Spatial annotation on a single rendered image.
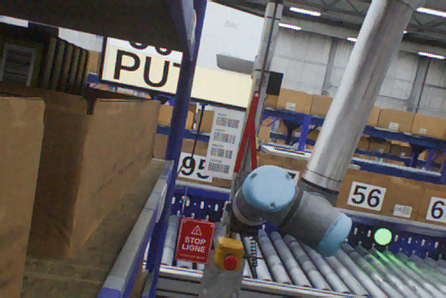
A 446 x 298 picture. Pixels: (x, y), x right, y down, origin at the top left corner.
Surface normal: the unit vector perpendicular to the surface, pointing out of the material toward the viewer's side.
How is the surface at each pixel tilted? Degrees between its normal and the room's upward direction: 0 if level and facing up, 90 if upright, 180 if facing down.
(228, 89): 86
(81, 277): 0
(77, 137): 90
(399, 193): 90
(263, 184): 58
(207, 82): 86
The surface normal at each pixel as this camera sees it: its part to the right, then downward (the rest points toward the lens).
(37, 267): 0.18, -0.98
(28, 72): 0.08, -0.01
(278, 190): 0.07, -0.42
